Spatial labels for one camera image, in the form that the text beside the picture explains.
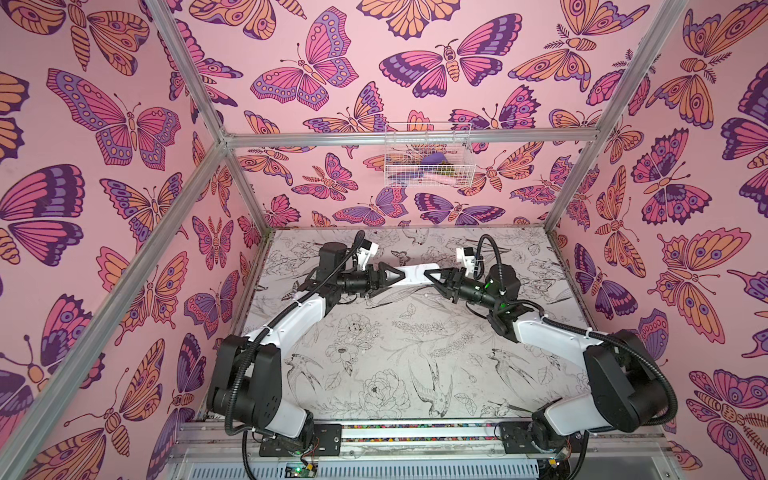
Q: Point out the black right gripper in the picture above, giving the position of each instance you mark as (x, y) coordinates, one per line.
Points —
(454, 285)

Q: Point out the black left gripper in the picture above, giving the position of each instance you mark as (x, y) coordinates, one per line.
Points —
(372, 289)

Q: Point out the long white remote control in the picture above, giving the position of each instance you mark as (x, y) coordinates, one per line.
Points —
(414, 274)

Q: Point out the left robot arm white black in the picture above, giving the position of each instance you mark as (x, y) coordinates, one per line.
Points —
(247, 382)

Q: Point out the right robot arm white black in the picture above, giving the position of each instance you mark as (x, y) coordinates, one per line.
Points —
(626, 387)

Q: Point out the purple item in basket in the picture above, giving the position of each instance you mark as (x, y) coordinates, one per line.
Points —
(433, 160)

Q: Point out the green circuit board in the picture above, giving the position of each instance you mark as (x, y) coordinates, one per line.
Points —
(300, 470)

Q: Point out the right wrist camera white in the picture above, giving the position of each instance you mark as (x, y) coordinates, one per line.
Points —
(466, 256)

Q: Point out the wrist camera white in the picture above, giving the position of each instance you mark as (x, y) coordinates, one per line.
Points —
(364, 254)
(466, 256)

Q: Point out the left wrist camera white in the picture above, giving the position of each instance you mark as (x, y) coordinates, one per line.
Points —
(364, 254)

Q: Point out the white wire basket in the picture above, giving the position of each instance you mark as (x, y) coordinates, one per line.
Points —
(404, 150)

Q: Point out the aluminium cage frame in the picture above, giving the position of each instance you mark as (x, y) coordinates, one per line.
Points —
(100, 367)

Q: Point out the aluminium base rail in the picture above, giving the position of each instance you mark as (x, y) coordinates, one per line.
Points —
(420, 449)

